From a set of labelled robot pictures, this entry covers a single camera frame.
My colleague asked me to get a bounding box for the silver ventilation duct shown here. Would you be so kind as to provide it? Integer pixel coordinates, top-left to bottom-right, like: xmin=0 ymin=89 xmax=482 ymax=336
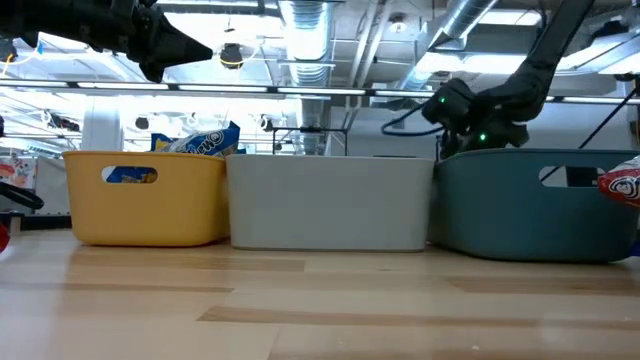
xmin=397 ymin=0 xmax=501 ymax=94
xmin=277 ymin=0 xmax=335 ymax=156

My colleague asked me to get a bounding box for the white plastic bin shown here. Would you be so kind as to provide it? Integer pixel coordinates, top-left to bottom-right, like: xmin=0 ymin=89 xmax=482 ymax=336
xmin=224 ymin=153 xmax=435 ymax=252

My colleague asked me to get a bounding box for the yellow plastic bin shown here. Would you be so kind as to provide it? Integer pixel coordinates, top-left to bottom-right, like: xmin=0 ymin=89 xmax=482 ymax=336
xmin=62 ymin=150 xmax=231 ymax=248

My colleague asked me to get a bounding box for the red Maruchan noodle pack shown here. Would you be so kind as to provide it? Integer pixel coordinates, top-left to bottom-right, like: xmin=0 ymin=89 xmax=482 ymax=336
xmin=597 ymin=155 xmax=640 ymax=210

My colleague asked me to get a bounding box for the teal plastic bin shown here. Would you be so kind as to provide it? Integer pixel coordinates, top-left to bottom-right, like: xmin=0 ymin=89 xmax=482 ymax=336
xmin=428 ymin=147 xmax=640 ymax=264

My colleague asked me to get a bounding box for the black overhead camera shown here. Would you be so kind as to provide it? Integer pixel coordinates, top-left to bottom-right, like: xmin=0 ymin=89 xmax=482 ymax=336
xmin=218 ymin=42 xmax=247 ymax=70

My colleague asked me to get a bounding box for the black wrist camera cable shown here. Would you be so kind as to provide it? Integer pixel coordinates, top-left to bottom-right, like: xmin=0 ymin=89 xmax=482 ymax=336
xmin=380 ymin=102 xmax=447 ymax=138

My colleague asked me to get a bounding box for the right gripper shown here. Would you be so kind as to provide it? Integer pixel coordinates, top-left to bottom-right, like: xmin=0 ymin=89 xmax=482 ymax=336
xmin=438 ymin=118 xmax=530 ymax=161

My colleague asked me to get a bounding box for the blue Maruchan noodle pack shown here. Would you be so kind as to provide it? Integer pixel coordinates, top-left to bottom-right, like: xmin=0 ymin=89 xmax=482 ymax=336
xmin=102 ymin=121 xmax=241 ymax=184

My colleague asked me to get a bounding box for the floral cloth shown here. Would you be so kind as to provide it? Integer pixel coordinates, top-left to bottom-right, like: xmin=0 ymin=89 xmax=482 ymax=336
xmin=0 ymin=157 xmax=39 ymax=191

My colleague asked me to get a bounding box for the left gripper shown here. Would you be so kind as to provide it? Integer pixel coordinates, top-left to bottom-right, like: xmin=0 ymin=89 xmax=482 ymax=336
xmin=102 ymin=0 xmax=215 ymax=85

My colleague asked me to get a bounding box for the black curved tube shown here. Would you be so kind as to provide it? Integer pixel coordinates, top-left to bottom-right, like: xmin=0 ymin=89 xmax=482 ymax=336
xmin=0 ymin=180 xmax=46 ymax=211

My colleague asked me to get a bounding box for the grey backdrop cloth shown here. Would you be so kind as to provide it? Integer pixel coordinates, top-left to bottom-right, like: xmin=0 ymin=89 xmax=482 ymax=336
xmin=33 ymin=155 xmax=71 ymax=216

